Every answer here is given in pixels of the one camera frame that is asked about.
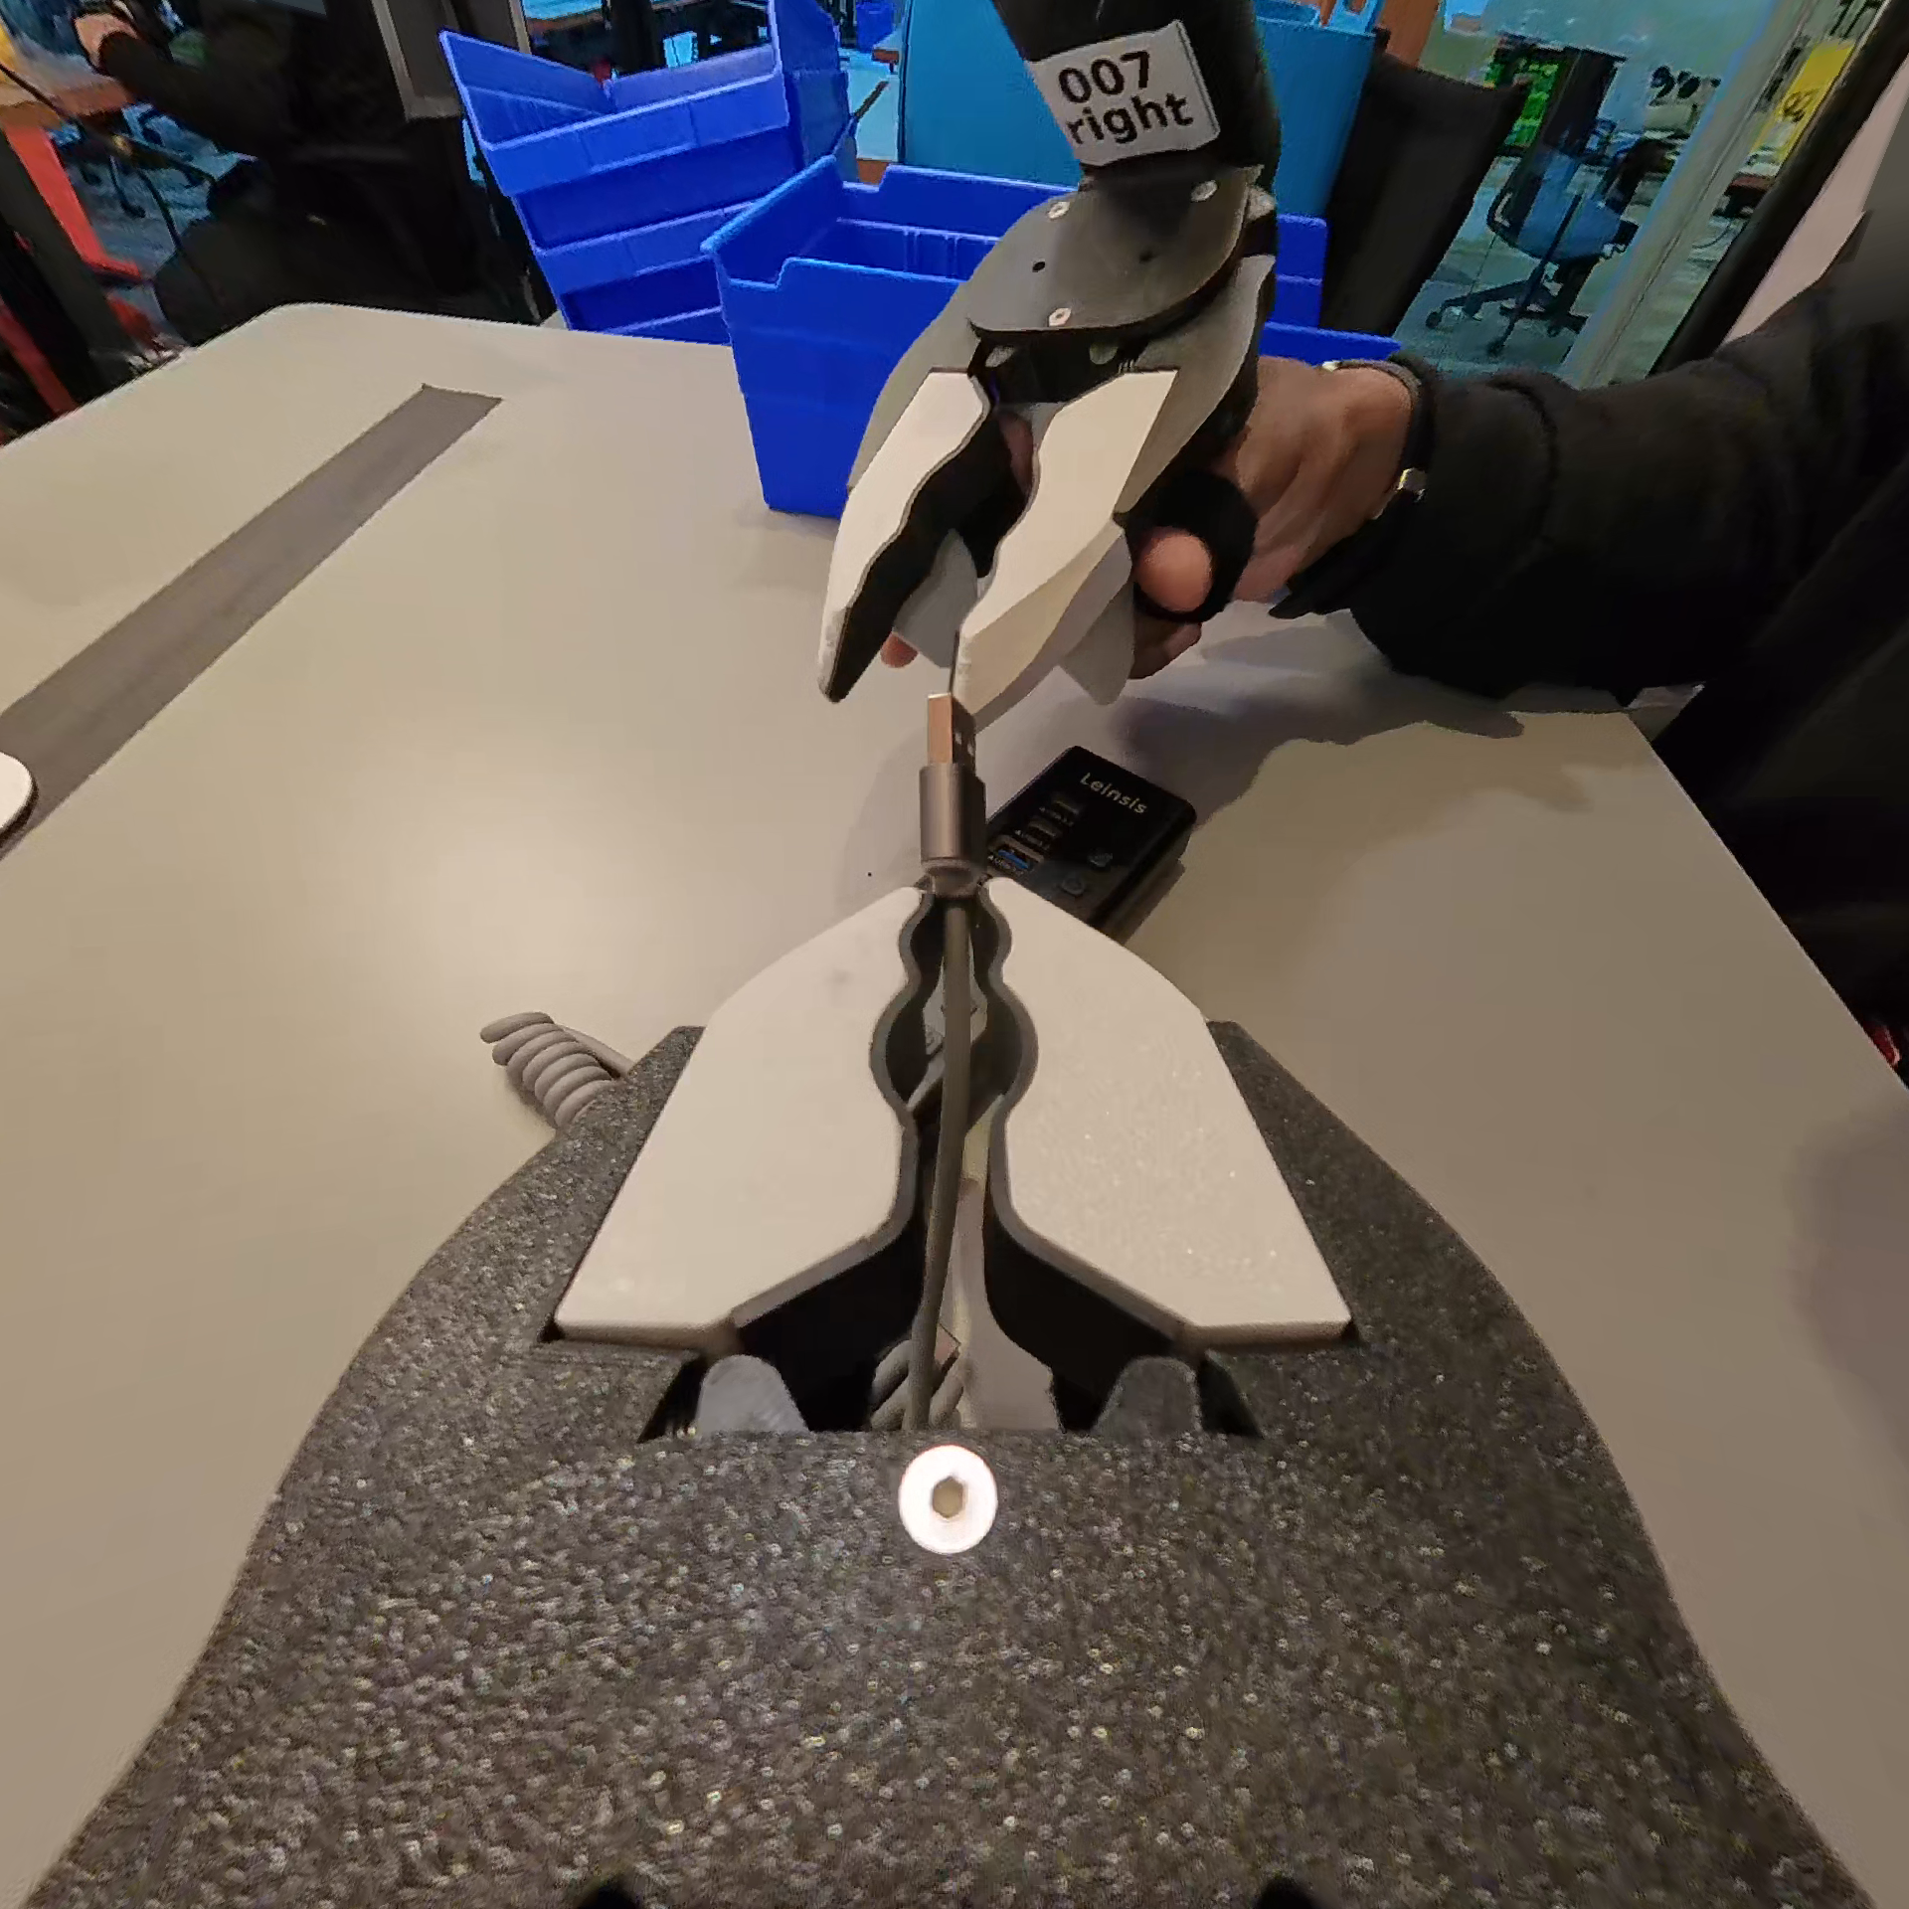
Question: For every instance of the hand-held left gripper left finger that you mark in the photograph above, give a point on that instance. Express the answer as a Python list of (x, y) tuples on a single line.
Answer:
[(745, 1163)]

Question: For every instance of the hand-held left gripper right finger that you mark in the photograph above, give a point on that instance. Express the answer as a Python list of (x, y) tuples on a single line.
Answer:
[(1148, 1163)]

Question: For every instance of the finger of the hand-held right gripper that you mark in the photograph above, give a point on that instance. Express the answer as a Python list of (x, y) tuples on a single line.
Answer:
[(893, 477), (1087, 492)]

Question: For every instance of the black USB hub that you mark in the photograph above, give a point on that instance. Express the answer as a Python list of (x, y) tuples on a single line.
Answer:
[(1118, 850)]

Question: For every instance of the person's right forearm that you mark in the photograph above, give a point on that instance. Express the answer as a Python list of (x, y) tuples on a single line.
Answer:
[(1610, 521)]

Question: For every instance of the wooden desk with red legs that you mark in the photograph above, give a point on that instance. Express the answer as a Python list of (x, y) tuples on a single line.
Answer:
[(59, 97)]

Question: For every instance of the person's right hand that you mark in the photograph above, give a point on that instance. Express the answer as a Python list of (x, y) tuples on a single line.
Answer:
[(1312, 462)]

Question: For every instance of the black wristwatch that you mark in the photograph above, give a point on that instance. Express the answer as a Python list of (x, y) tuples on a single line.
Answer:
[(1416, 431)]

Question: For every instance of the blue office chair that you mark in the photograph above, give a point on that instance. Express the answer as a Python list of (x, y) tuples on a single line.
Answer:
[(1544, 209)]

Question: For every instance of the yellow sign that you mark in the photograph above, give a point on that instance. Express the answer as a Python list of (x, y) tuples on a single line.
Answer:
[(1812, 89)]

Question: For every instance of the person's black clothing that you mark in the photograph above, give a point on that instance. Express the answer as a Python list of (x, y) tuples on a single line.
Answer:
[(1819, 745)]

